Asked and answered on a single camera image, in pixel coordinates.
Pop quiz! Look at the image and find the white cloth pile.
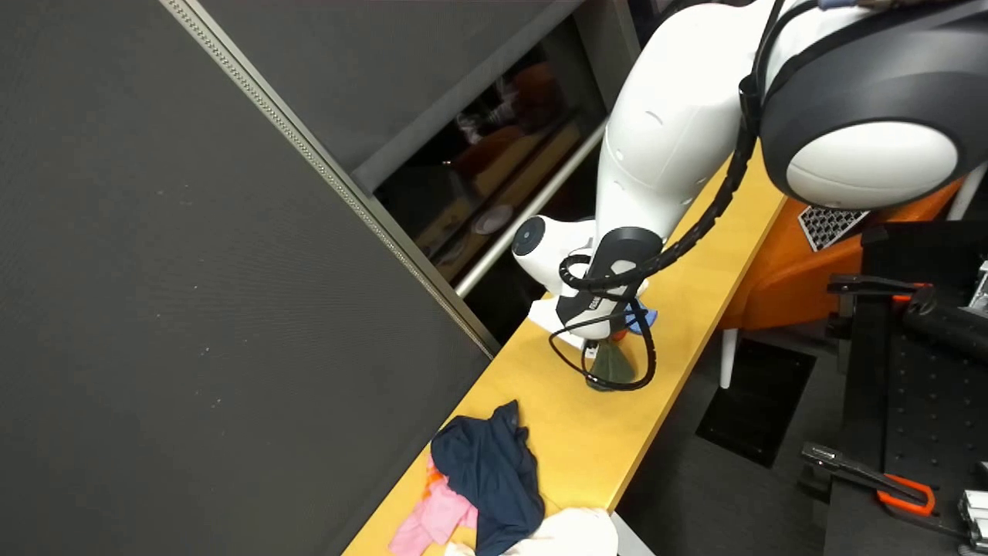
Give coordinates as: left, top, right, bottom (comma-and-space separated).
506, 510, 619, 556

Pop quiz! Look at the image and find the blue sponge object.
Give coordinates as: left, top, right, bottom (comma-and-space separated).
621, 305, 659, 332

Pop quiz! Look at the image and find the pink cloth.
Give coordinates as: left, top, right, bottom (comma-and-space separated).
391, 469, 480, 556

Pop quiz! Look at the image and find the orange black clamp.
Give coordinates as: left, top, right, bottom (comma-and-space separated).
800, 441, 938, 520

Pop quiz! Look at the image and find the navy blue cloth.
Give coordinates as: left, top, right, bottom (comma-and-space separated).
433, 401, 547, 556

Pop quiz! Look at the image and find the silver window handrail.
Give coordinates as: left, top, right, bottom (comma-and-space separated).
453, 122, 606, 298

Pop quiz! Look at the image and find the black perforated breadboard plate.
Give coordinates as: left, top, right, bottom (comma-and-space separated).
821, 297, 988, 556

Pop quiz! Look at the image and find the orange chair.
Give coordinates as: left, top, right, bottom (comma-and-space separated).
720, 182, 960, 330

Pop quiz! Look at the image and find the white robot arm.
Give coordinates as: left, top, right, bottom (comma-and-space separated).
512, 0, 988, 345

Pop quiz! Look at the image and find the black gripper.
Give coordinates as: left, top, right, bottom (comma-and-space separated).
555, 225, 664, 344

